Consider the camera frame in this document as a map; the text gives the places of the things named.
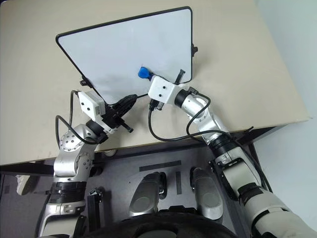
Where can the black-framed whiteboard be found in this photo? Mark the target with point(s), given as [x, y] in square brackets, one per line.
[128, 47]

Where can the short black tape strip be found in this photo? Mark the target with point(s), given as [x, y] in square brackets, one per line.
[179, 183]

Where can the silver robot foot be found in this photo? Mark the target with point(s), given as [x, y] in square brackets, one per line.
[146, 193]
[206, 192]

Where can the black whiteboard stand knob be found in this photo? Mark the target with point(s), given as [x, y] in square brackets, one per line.
[84, 81]
[195, 49]

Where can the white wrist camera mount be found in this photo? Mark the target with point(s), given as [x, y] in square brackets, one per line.
[89, 102]
[162, 90]

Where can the long black tape strip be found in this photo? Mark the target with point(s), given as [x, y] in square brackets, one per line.
[160, 165]

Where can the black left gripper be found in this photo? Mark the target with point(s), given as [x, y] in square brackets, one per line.
[114, 118]

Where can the silver left robot foot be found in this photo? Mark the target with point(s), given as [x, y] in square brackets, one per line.
[146, 193]

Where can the black aluminium profile bar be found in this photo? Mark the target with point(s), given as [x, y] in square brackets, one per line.
[93, 210]

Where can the silver right robot foot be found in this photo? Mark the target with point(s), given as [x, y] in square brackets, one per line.
[206, 192]

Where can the white caster wheel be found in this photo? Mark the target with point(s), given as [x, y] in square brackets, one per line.
[110, 153]

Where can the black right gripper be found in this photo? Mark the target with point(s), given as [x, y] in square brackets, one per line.
[156, 105]

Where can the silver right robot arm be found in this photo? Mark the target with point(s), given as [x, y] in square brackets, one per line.
[210, 119]

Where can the white shoe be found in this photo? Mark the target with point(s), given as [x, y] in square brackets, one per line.
[22, 184]

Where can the black table frame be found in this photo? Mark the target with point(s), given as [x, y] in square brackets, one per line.
[24, 168]

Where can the black rounded robot torso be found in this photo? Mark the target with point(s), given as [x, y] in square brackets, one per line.
[148, 228]

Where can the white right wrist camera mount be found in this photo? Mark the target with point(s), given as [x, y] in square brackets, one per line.
[162, 90]

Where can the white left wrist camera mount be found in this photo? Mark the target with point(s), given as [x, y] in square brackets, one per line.
[89, 102]

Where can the blue whiteboard eraser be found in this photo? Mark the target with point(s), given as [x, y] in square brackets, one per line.
[143, 73]

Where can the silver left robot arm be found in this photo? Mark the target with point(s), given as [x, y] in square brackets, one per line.
[70, 143]

